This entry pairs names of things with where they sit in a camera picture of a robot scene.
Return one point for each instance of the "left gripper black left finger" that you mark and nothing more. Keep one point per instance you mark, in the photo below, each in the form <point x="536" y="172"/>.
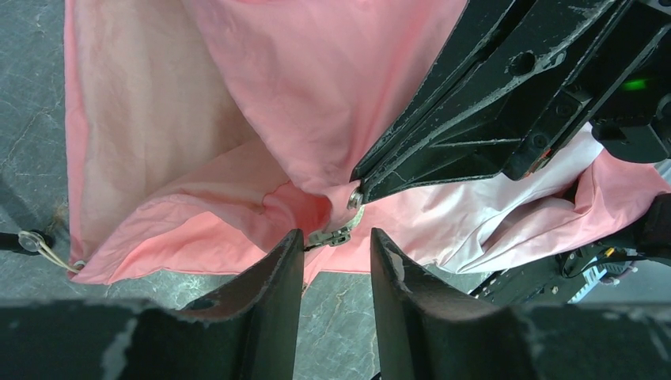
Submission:
<point x="245" y="329"/>

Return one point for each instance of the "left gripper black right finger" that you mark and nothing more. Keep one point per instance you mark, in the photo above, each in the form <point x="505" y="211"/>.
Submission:
<point x="427" y="329"/>

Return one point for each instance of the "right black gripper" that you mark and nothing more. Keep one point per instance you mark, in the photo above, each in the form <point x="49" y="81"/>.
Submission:
<point x="514" y="83"/>

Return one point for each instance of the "pink zip jacket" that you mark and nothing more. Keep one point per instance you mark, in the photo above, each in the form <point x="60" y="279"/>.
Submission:
<point x="198" y="133"/>

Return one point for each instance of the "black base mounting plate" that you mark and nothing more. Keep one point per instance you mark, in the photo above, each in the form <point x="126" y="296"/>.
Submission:
<point x="551" y="279"/>

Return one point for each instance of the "white slotted cable duct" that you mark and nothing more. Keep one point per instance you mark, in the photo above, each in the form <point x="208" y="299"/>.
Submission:
<point x="609" y="275"/>

